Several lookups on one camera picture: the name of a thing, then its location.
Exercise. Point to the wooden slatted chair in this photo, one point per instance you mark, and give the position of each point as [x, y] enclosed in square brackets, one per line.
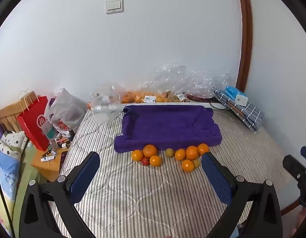
[6, 115]

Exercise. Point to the orange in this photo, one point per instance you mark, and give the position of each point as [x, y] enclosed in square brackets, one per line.
[192, 152]
[150, 150]
[203, 148]
[180, 154]
[137, 155]
[187, 165]
[155, 161]

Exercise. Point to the plastic bag of oranges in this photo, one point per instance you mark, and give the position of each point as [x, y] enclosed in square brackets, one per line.
[143, 97]

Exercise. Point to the clear plastic bag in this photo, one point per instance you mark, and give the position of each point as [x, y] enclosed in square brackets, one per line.
[104, 106]

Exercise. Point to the purple towel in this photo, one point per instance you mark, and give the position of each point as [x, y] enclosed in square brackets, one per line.
[167, 126]

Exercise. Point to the striped bed sheet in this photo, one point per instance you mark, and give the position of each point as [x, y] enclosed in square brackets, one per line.
[133, 191]

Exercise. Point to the white wall light switch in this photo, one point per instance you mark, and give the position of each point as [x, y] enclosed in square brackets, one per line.
[114, 6]

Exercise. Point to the white flowered pillow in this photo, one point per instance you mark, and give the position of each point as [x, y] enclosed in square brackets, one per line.
[11, 141]

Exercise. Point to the clutter of small cosmetic items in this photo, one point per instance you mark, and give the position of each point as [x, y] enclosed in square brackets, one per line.
[58, 143]

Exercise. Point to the white plastic shopping bag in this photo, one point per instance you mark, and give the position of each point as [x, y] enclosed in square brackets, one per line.
[66, 109]

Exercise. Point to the small red tomato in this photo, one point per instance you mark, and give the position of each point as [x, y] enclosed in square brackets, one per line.
[145, 161]

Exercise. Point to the crumpled clear plastic wrap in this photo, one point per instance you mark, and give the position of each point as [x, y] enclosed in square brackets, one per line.
[192, 79]

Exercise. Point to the wooden bed frame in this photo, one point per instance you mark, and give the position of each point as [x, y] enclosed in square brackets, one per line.
[290, 208]

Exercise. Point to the plastic bag of brown fruits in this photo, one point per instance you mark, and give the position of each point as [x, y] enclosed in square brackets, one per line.
[176, 97]

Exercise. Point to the white charger box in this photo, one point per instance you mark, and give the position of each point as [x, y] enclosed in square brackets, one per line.
[242, 99]

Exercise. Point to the blue printed blanket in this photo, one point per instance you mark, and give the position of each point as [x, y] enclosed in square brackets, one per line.
[5, 178]

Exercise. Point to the brown wooden door frame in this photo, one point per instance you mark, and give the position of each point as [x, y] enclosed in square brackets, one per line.
[245, 37]

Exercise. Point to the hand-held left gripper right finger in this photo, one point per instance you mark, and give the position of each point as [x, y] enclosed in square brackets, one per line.
[217, 176]

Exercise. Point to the small yellow-green fruit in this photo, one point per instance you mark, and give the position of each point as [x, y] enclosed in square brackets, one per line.
[169, 152]
[197, 163]

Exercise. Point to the white ledge board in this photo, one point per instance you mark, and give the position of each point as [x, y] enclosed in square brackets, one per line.
[182, 103]

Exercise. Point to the wooden nightstand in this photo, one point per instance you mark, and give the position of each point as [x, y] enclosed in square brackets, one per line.
[50, 167]

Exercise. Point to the dark red packet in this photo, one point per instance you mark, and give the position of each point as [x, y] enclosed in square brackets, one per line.
[198, 97]

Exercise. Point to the red paper shopping bag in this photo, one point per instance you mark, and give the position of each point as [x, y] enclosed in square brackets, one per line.
[34, 126]

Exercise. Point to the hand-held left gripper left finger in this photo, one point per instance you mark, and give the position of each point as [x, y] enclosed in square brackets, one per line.
[84, 176]

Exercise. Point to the folded grey plaid cloth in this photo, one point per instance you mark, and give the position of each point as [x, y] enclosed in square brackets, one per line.
[252, 116]

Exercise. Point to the blue tissue pack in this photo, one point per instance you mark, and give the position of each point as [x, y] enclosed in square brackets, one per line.
[233, 91]

